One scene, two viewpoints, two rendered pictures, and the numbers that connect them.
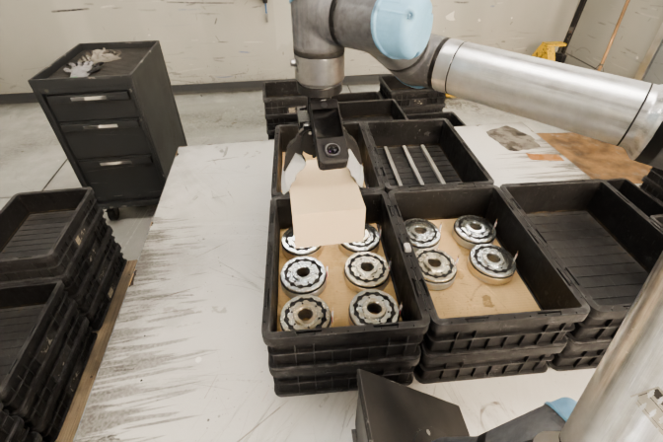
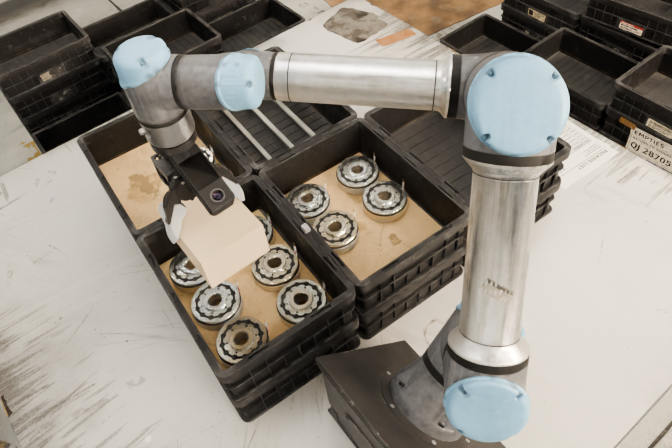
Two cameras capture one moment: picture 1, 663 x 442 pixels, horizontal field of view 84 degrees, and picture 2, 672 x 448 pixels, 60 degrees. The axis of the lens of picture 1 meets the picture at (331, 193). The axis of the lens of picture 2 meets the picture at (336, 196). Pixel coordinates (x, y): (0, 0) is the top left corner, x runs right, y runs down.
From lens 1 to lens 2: 42 cm
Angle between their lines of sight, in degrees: 21
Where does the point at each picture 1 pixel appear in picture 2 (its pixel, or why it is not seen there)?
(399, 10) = (238, 82)
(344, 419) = (317, 405)
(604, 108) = (413, 92)
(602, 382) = (466, 286)
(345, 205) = (243, 230)
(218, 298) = (127, 371)
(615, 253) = not seen: hidden behind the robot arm
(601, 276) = not seen: hidden behind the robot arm
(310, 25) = (154, 103)
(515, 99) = (350, 99)
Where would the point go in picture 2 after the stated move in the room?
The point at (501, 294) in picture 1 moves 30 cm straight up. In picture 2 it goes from (403, 226) to (404, 128)
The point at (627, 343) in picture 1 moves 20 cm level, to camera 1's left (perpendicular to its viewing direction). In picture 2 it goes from (470, 259) to (343, 331)
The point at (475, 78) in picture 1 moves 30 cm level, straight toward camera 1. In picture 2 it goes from (312, 90) to (342, 249)
